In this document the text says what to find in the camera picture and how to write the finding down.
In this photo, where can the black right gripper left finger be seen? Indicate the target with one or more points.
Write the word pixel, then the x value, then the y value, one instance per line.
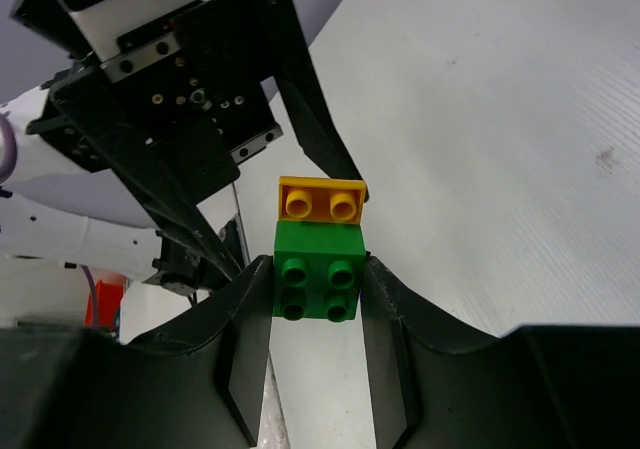
pixel 196 381

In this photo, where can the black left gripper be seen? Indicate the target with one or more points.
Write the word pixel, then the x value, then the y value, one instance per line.
pixel 182 106

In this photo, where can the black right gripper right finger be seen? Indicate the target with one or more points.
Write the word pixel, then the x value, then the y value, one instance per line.
pixel 437 382

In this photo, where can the yellow black striped lego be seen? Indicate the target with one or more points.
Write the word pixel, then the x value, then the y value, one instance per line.
pixel 321 200

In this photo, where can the green square lego brick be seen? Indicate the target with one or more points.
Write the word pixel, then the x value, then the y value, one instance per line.
pixel 317 270

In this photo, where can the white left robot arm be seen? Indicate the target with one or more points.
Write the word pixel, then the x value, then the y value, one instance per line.
pixel 53 209

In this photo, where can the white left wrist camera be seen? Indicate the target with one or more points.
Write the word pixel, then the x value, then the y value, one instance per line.
pixel 81 27

